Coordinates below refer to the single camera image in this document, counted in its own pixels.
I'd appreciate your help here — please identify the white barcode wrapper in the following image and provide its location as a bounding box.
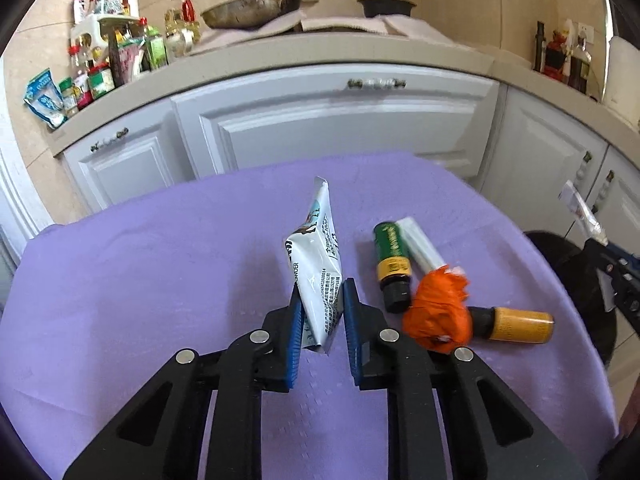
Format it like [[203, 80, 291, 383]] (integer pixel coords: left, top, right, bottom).
[[559, 180, 608, 246]]

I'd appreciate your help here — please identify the green yellow small bottle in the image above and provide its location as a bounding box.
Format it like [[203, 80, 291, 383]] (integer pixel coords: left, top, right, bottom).
[[373, 221, 412, 314]]

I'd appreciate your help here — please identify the white dog print sachet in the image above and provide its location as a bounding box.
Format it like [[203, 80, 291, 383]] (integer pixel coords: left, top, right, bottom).
[[284, 177, 344, 352]]

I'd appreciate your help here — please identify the orange plastic bag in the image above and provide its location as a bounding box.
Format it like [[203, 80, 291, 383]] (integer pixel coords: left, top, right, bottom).
[[401, 264, 473, 354]]

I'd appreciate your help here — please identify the white tube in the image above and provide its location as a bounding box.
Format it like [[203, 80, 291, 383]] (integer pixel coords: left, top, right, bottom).
[[396, 217, 446, 274]]

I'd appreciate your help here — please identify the gold bottle black cap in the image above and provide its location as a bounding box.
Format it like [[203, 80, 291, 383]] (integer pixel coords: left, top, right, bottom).
[[469, 307, 554, 344]]

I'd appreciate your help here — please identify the black lined trash bin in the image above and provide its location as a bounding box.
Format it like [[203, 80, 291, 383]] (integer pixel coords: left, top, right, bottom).
[[525, 231, 617, 367]]

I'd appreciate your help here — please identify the white electric kettle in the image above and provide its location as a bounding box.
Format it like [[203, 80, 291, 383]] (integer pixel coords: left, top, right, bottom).
[[602, 36, 640, 131]]

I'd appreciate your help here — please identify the purple tablecloth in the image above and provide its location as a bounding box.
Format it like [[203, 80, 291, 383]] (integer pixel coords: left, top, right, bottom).
[[1, 154, 618, 479]]

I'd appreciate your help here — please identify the dark soy sauce bottle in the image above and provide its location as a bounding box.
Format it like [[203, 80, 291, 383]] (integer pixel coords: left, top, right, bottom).
[[567, 35, 591, 94]]

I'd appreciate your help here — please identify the red sauce jar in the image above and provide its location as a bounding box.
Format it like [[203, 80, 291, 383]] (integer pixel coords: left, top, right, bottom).
[[542, 29, 570, 84]]

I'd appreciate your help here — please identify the dark oil bottle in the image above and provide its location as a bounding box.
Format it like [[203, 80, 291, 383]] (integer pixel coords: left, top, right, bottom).
[[533, 21, 547, 73]]

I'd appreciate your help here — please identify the white stove cover cloth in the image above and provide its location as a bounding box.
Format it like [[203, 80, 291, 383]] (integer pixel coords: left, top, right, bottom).
[[189, 10, 469, 55]]

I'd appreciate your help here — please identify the black casserole pot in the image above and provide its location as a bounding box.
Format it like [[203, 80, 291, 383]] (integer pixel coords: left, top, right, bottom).
[[357, 0, 416, 18]]

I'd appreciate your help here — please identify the cooking oil bottle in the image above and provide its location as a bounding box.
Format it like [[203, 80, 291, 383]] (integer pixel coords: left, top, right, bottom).
[[164, 0, 201, 63]]

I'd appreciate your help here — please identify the metal wok pan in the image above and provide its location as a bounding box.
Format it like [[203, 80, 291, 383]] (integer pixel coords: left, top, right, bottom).
[[201, 0, 302, 30]]

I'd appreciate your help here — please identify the blue white salt bag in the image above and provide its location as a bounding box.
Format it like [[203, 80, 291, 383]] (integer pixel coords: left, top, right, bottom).
[[23, 68, 67, 130]]

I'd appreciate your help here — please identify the white spice rack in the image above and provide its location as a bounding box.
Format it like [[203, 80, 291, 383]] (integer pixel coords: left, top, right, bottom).
[[70, 14, 141, 61]]

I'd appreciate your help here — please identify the right cabinet door handle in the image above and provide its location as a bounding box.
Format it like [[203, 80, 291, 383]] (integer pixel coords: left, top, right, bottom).
[[591, 170, 615, 216]]

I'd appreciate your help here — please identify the cabinet door handle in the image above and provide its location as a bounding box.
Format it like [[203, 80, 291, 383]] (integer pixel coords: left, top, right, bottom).
[[591, 170, 615, 216], [573, 151, 593, 190]]

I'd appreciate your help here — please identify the left cabinet door handle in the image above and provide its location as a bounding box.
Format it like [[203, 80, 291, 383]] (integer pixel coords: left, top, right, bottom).
[[573, 151, 593, 190]]

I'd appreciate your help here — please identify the wide drawer handle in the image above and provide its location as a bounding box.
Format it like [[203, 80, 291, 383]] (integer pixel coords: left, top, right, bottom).
[[347, 78, 407, 90]]

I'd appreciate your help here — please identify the left drawer handle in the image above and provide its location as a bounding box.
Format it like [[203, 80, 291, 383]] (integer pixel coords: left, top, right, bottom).
[[90, 128, 129, 153]]

